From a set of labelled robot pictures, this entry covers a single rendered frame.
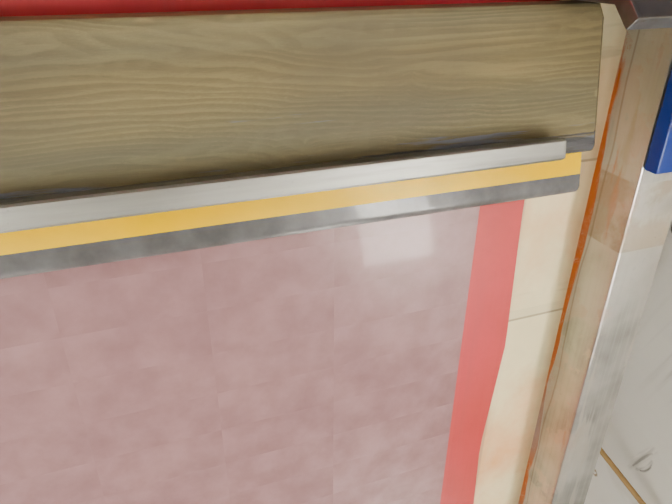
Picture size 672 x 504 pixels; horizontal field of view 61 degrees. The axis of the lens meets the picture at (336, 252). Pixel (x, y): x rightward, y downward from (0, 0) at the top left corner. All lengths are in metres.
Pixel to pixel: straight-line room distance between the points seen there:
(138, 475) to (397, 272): 0.20
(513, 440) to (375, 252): 0.24
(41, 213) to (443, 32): 0.19
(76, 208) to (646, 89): 0.30
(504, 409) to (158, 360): 0.27
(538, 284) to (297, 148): 0.23
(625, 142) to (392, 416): 0.24
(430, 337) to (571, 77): 0.18
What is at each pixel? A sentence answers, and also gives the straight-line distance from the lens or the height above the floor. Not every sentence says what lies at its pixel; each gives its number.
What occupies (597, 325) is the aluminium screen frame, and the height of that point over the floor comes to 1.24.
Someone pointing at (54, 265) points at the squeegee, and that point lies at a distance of 0.27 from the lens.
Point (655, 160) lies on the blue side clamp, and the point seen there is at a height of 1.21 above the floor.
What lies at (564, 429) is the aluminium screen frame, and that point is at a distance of 0.50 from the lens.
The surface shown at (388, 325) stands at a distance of 0.38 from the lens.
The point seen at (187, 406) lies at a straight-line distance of 0.37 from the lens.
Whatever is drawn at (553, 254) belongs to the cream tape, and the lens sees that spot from 0.42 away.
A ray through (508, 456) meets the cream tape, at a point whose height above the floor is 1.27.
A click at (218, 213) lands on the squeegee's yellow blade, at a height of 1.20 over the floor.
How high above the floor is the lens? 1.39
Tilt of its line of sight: 37 degrees down
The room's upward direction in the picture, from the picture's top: 157 degrees clockwise
